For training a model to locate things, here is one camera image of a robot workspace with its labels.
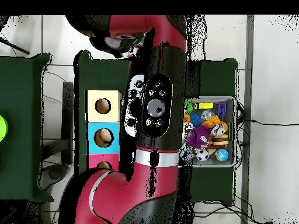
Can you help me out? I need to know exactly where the wooden box with three holes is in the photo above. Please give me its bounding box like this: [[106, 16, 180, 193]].
[[85, 89, 123, 171]]

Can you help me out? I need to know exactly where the green puffer toy with eyes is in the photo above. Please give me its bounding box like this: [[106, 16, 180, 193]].
[[184, 100, 194, 115]]

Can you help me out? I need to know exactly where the blue puffer ball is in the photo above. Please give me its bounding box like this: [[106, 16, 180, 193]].
[[189, 113, 202, 128]]

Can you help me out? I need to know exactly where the purple spiky rubber toy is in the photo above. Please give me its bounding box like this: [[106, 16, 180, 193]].
[[186, 125, 212, 150]]

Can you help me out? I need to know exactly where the yellow foam wedge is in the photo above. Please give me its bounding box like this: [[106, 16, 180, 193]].
[[194, 101, 214, 110]]

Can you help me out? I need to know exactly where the small soccer ball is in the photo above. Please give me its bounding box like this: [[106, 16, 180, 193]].
[[195, 149, 210, 162]]

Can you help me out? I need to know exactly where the orange toy brick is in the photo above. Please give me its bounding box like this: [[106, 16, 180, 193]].
[[201, 115, 221, 128]]

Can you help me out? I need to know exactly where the purple toy brick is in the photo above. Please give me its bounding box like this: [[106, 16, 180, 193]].
[[217, 101, 228, 117]]

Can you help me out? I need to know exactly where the small globe ball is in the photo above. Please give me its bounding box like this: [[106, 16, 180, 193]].
[[214, 148, 229, 162]]

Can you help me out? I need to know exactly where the dark green table cloth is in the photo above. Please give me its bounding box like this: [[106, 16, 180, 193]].
[[0, 52, 54, 202], [73, 50, 239, 206]]

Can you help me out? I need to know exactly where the grey stand base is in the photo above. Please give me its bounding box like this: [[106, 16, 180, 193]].
[[39, 163, 68, 191]]

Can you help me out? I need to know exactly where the lime green round object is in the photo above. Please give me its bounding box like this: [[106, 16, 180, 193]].
[[0, 114, 9, 142]]

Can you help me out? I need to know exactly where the black rod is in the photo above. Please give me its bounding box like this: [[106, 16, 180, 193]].
[[0, 37, 30, 55]]

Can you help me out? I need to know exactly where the black stand frame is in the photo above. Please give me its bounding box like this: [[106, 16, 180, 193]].
[[41, 81, 75, 165]]

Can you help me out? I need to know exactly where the silver wire mesh bin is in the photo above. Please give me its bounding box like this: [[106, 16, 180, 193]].
[[179, 96, 237, 169]]

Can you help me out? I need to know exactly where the black cable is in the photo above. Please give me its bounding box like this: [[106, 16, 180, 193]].
[[242, 118, 299, 127]]

